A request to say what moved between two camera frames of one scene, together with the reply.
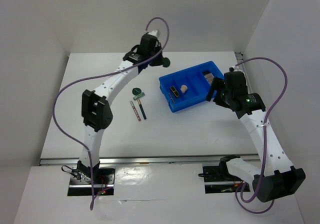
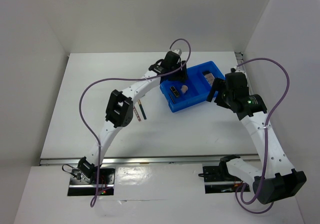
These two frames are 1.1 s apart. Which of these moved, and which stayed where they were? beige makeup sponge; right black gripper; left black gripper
Moved: left black gripper
Stayed: right black gripper; beige makeup sponge
